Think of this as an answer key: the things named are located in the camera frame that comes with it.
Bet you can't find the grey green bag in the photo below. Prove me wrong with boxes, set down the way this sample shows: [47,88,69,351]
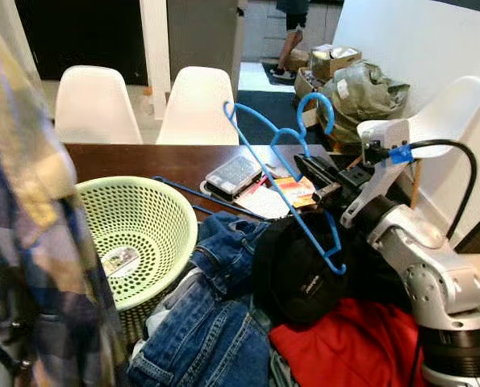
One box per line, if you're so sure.
[319,60,411,152]

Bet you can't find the basket label sticker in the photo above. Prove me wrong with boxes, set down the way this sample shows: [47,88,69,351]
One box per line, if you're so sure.
[102,246,142,279]

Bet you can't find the light green plastic basket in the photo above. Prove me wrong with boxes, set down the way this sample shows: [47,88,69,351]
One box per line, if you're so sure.
[76,176,200,347]

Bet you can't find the white plastic chair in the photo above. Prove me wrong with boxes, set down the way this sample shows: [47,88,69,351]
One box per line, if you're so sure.
[54,64,144,146]
[157,66,240,146]
[401,75,480,210]

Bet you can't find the person in dark clothes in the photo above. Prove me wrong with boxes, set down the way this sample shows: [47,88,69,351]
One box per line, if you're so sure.
[269,0,311,81]

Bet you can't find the dark blue hanger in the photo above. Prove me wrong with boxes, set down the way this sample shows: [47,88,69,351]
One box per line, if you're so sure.
[152,176,266,221]

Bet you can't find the grey calculator device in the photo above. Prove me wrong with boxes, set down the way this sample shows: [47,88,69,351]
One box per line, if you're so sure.
[202,153,265,201]

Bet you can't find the blue denim jeans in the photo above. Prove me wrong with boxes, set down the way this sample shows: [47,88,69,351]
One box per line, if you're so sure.
[127,211,274,387]

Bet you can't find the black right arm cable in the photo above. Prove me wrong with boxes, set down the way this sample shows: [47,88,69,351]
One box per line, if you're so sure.
[367,139,479,243]

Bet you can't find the paper booklets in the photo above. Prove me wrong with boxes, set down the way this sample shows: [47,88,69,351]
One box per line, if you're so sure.
[236,165,319,220]

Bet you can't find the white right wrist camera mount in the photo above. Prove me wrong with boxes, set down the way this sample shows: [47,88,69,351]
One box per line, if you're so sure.
[340,119,411,229]

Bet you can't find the dark blue floor rug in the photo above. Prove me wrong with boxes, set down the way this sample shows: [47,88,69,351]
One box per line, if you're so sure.
[238,89,337,148]

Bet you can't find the yellow grey plaid shirt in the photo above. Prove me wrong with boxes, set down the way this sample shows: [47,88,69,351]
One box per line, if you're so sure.
[0,0,129,387]

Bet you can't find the light blue plastic hanger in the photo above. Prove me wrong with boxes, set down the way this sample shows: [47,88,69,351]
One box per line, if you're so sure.
[223,91,348,277]

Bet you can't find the small cardboard box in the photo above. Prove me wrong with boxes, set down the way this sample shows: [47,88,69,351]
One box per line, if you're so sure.
[293,67,325,102]

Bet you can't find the open cardboard box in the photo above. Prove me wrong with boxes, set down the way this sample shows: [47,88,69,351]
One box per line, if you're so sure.
[309,44,363,81]

